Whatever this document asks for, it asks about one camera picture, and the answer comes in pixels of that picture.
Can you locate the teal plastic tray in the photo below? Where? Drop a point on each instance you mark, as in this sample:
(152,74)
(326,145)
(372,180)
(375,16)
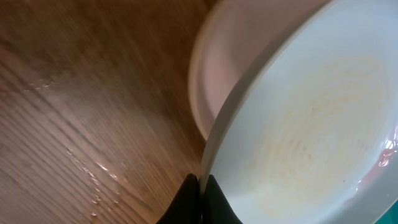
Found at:
(391,216)

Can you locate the light blue plate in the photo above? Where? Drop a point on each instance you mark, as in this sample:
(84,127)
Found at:
(308,134)

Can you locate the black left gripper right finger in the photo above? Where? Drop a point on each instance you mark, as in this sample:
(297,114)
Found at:
(215,208)

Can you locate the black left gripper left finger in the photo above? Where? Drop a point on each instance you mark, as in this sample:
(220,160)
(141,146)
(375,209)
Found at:
(185,208)

